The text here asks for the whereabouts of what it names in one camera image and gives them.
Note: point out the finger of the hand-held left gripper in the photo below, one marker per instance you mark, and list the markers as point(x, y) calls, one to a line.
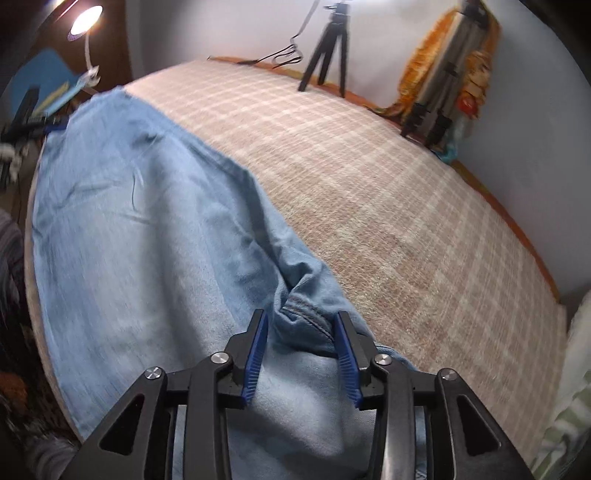
point(27, 124)

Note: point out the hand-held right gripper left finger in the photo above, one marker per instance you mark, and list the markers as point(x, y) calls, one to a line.
point(254, 364)

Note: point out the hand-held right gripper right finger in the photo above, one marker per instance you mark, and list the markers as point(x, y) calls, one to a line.
point(346, 364)

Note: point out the blue denim pants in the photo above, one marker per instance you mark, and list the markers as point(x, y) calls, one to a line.
point(138, 230)

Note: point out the yellow-green cloth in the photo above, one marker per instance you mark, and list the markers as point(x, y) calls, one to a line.
point(57, 94)

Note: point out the blue plastic chair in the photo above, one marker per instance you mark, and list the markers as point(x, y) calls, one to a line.
point(44, 74)

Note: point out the brown wooden door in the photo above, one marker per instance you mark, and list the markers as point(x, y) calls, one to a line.
point(115, 50)

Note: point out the white clip lamp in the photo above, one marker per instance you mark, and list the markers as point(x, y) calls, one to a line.
point(85, 21)

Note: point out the beige checkered blanket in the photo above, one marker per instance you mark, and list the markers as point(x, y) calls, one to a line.
point(369, 184)

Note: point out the orange bed sheet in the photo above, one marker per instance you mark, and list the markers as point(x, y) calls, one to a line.
point(231, 60)

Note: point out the green striped pillow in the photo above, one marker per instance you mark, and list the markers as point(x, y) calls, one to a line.
point(568, 424)

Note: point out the folded black stand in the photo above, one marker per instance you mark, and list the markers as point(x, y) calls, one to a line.
point(443, 87)

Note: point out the orange patterned cloth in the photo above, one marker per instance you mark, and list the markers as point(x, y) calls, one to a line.
point(420, 64)

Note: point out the black mini tripod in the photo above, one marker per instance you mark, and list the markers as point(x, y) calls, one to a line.
point(330, 37)

